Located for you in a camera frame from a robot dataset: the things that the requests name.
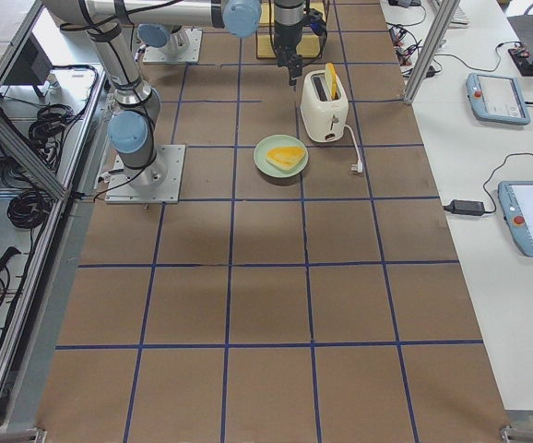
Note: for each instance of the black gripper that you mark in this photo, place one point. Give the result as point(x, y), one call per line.
point(286, 36)

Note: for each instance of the white toaster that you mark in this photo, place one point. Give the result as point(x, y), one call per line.
point(324, 118)

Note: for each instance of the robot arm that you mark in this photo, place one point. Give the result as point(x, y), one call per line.
point(137, 105)
point(103, 21)

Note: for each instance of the bread slice in toaster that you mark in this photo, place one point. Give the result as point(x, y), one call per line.
point(331, 81)

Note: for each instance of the wooden shelf in basket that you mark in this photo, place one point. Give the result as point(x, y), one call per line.
point(308, 46)

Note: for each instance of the light green plate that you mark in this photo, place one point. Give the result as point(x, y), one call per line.
point(271, 142)

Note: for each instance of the triangular bread on plate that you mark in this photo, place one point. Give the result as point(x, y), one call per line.
point(285, 158)

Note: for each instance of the blue teach pendant far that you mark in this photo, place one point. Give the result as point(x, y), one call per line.
point(497, 99)

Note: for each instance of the black power adapter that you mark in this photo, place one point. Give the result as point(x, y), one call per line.
point(465, 207)

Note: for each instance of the black wire basket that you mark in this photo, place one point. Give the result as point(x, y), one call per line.
point(266, 23)

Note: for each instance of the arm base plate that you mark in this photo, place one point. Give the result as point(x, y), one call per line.
point(183, 47)
point(160, 182)

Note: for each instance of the aluminium frame post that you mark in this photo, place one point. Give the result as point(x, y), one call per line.
point(430, 45)

